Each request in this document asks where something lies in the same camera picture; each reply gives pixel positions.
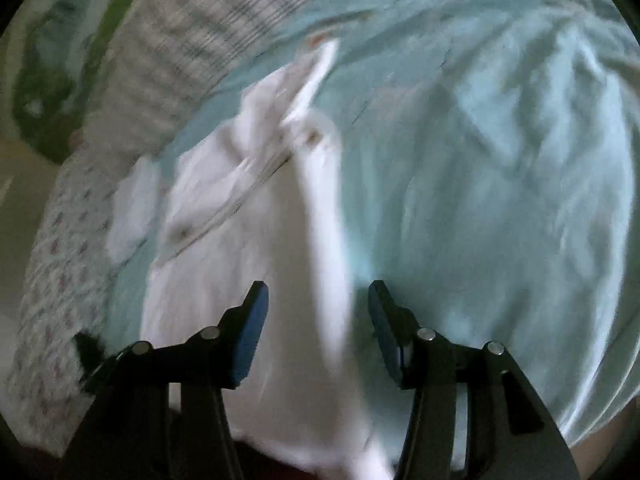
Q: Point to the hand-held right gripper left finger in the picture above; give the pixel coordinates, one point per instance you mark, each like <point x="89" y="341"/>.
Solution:
<point x="250" y="340"/>

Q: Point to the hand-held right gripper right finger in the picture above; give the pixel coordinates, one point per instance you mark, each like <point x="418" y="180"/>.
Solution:
<point x="387" y="330"/>

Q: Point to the white button shirt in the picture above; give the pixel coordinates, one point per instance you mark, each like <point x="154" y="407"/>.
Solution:
<point x="240" y="240"/>

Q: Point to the light teal bed sheet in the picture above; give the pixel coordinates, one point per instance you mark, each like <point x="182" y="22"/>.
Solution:
<point x="475" y="160"/>

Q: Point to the floral print quilt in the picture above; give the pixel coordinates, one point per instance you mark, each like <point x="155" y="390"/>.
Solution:
<point x="60" y="280"/>

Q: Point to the grey checked blanket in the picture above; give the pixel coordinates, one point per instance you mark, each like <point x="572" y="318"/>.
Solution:
<point x="170" y="60"/>

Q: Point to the green and white cloth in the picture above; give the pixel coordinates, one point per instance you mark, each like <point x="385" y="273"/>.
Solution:
<point x="55" y="55"/>

